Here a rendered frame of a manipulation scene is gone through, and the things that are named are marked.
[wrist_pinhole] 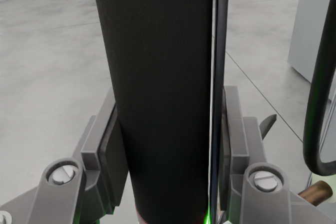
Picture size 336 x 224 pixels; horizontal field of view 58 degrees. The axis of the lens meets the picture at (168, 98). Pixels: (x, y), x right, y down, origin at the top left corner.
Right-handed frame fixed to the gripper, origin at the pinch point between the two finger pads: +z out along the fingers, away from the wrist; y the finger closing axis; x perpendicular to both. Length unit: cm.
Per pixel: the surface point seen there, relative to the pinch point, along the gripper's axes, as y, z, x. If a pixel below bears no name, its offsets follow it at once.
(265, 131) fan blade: 11.2, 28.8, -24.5
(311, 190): 9.4, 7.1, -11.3
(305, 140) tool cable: 7.3, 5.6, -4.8
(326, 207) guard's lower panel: 71, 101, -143
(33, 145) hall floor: -141, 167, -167
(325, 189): 10.5, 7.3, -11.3
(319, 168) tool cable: 8.9, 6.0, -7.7
